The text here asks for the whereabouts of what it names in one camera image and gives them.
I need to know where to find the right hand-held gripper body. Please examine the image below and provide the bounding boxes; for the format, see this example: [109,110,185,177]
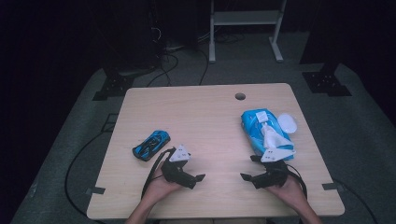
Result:
[253,148,297,189]

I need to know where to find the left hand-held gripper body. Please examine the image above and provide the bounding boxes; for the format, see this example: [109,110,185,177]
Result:
[160,144,192,188]

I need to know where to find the white wet wipe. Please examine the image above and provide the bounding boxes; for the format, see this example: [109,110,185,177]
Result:
[261,122,295,150]

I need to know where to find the blue wet wipes pack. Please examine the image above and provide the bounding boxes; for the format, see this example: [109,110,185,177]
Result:
[240,107,299,161]

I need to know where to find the blue toy car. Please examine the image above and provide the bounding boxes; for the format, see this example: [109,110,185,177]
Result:
[132,130,172,162]

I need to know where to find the person's right hand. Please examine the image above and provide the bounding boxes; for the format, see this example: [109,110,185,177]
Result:
[265,175,308,209]

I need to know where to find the person's left hand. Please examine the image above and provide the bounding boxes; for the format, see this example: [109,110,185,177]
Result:
[142,166,182,207]

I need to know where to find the black tape strip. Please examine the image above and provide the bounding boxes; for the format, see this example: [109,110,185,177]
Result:
[321,182,346,191]
[85,186,106,196]

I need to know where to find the black stand base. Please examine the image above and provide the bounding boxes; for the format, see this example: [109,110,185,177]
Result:
[92,73,135,102]
[302,63,353,97]

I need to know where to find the white metal stand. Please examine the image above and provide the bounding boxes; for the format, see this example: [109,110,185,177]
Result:
[208,0,288,64]

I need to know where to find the left hand-held gripper cable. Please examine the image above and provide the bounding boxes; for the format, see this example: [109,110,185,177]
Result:
[140,147,177,200]

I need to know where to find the hand-held gripper cable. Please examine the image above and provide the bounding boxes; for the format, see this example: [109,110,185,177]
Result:
[286,162,309,200]
[140,147,177,200]

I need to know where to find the right hand-held gripper cable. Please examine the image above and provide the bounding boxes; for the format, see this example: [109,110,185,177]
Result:
[286,162,309,200]

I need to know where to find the looped black floor cable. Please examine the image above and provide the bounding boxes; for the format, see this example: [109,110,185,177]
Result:
[146,50,180,88]

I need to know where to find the straight black floor cable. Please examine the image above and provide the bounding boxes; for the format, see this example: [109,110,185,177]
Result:
[197,48,210,87]

